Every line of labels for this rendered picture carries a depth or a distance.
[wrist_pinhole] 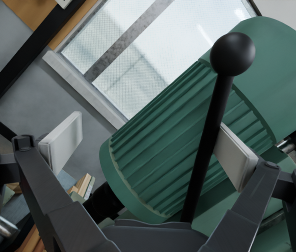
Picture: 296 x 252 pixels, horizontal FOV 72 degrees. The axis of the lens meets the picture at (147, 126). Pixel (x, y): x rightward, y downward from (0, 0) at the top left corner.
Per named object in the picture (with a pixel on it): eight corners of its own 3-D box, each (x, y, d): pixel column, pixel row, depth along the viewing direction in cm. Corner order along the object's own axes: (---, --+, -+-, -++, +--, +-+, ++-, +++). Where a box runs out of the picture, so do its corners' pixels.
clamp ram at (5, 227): (-11, 210, 43) (14, 186, 41) (18, 230, 45) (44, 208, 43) (-49, 250, 34) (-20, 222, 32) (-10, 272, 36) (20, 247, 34)
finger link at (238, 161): (248, 156, 13) (260, 157, 13) (215, 121, 20) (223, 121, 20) (237, 193, 14) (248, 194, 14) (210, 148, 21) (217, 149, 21)
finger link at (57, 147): (53, 182, 14) (41, 182, 14) (82, 139, 20) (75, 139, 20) (49, 143, 13) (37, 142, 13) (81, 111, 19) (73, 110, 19)
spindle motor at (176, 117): (106, 129, 43) (227, 20, 36) (160, 180, 48) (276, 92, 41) (84, 179, 27) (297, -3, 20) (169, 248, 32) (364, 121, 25)
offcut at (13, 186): (8, 194, 49) (19, 183, 48) (4, 178, 51) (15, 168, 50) (23, 193, 52) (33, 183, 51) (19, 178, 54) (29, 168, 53)
